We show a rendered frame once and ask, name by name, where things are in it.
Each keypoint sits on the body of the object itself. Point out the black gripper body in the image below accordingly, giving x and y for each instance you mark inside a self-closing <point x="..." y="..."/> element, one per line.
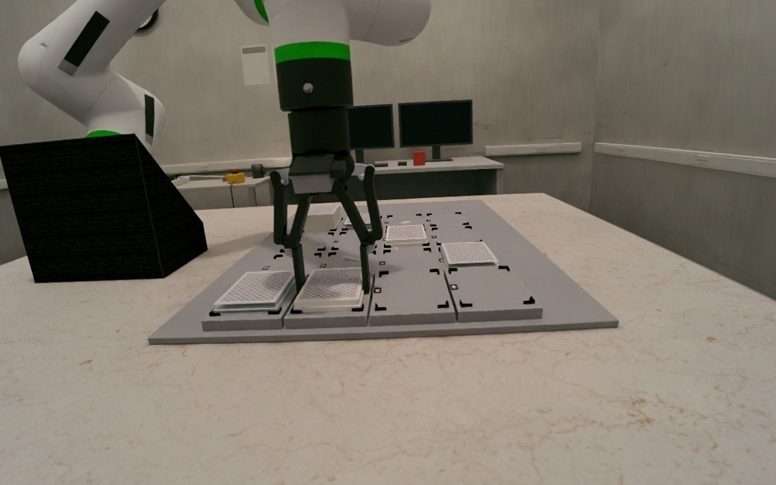
<point x="321" y="131"/>

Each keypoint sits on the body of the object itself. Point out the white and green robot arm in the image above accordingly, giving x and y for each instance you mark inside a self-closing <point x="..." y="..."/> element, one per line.
<point x="68" y="64"/>

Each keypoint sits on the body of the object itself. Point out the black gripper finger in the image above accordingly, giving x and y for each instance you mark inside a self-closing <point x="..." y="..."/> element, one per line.
<point x="367" y="238"/>
<point x="291" y="242"/>

